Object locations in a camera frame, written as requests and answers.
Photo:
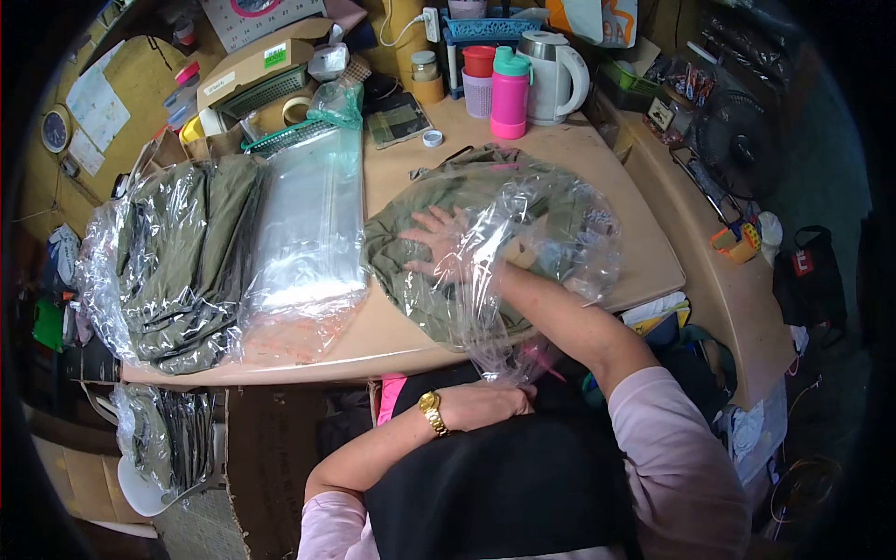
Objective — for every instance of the clear plastic bag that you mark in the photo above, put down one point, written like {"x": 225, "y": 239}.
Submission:
{"x": 567, "y": 210}

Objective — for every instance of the white bottle cap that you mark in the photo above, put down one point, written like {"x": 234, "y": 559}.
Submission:
{"x": 432, "y": 138}

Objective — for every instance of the white plastic chair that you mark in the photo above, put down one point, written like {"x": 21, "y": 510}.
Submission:
{"x": 140, "y": 493}

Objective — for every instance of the lilac cup with red lid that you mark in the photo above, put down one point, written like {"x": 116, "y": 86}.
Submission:
{"x": 478, "y": 94}

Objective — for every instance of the pink cloth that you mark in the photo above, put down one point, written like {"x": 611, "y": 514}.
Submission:
{"x": 390, "y": 402}

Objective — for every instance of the green tinted plastic bag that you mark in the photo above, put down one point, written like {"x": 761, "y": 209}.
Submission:
{"x": 339, "y": 103}

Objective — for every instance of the dark notebook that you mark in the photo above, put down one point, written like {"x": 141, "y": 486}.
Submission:
{"x": 397, "y": 120}

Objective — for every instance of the pink water bottle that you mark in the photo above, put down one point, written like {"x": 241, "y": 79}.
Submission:
{"x": 509, "y": 105}

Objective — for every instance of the small glass jar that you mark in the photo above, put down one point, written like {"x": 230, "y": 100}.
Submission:
{"x": 424, "y": 66}

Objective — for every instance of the person's right fingers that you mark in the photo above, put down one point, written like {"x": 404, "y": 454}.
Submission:
{"x": 420, "y": 236}

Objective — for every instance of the white electric kettle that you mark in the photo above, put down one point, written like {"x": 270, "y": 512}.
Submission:
{"x": 553, "y": 84}

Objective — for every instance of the person's body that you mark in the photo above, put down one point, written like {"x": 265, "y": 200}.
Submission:
{"x": 504, "y": 490}

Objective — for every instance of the dark green plastic basket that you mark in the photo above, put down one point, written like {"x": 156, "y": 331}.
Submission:
{"x": 269, "y": 91}

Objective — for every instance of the clear jar of snack packets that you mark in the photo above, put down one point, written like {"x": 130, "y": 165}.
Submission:
{"x": 682, "y": 98}

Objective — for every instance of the black table fan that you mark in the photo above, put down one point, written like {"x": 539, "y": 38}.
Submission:
{"x": 735, "y": 143}

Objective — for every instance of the light green plastic basket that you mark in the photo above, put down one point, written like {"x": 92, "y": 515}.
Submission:
{"x": 630, "y": 80}

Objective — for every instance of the olive green garment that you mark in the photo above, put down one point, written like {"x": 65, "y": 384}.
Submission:
{"x": 420, "y": 308}

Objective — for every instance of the pile of bagged olive garments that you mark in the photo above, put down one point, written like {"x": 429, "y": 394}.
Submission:
{"x": 175, "y": 266}

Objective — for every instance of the person's left hand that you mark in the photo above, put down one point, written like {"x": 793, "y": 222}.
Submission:
{"x": 486, "y": 407}

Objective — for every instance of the person's right thumb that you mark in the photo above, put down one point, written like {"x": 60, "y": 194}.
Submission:
{"x": 422, "y": 266}

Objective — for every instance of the beige masking tape roll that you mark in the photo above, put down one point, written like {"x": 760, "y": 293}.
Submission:
{"x": 295, "y": 105}

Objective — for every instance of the orange tape dispenser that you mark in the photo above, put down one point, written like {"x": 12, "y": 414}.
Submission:
{"x": 738, "y": 243}

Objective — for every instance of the teal plastic basket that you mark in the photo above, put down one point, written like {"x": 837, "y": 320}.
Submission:
{"x": 283, "y": 138}

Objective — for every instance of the paper sheets on wall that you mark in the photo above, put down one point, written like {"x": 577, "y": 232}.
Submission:
{"x": 96, "y": 108}

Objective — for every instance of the cardboard box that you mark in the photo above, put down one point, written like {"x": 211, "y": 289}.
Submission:
{"x": 252, "y": 66}

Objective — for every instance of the blue plastic tray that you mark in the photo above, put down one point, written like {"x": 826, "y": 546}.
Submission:
{"x": 490, "y": 28}

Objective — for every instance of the black bag with red tag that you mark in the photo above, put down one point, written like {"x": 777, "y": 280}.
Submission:
{"x": 808, "y": 287}

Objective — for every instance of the wall calendar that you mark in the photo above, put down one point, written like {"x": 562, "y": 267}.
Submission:
{"x": 266, "y": 21}

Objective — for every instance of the white power strip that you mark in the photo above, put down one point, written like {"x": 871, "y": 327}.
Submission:
{"x": 432, "y": 24}

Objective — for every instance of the stack of flat clear bags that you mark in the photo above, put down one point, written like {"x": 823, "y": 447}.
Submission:
{"x": 308, "y": 224}

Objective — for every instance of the bagged garments on chair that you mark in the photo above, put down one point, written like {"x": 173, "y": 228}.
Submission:
{"x": 168, "y": 437}

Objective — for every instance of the round wall clock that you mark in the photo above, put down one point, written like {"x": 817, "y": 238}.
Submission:
{"x": 55, "y": 129}

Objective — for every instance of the person's left fingers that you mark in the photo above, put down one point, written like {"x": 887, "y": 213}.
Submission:
{"x": 526, "y": 402}

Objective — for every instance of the person's right hand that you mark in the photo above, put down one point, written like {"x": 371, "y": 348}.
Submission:
{"x": 458, "y": 252}

